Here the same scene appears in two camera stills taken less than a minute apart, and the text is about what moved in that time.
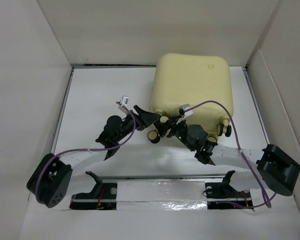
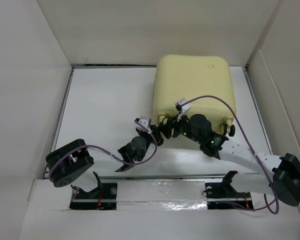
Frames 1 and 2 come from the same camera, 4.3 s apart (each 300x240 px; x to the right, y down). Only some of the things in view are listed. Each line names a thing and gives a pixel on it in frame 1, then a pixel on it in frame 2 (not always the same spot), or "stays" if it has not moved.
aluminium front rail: x=169 y=177 stays
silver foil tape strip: x=173 y=195 stays
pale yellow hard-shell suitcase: x=180 y=79 stays
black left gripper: x=148 y=118 -> x=154 y=130
